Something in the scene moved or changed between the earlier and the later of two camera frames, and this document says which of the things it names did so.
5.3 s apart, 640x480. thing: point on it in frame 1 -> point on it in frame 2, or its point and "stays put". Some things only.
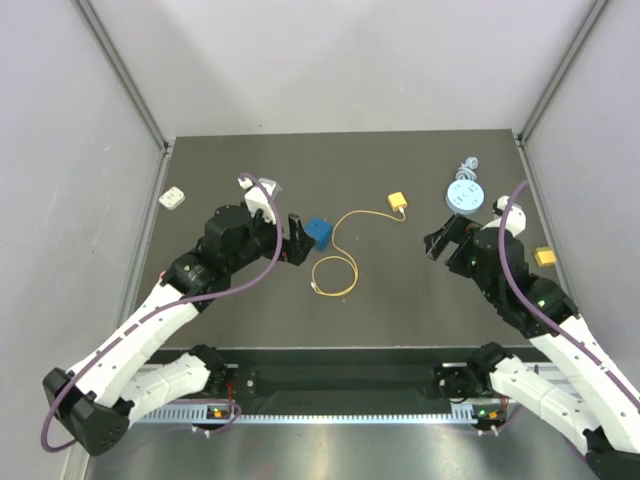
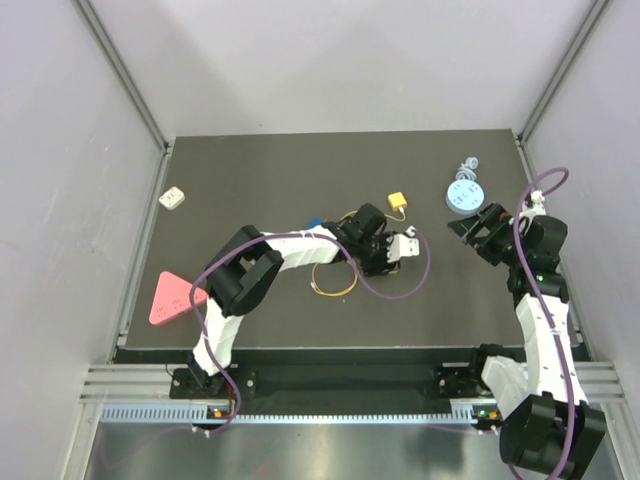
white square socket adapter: (172, 199) stays put
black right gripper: (460, 233) -> (495, 218)
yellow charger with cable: (396, 202) stays put
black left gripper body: (265, 238) -> (373, 255)
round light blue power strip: (465, 195) stays put
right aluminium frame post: (577, 43) stays put
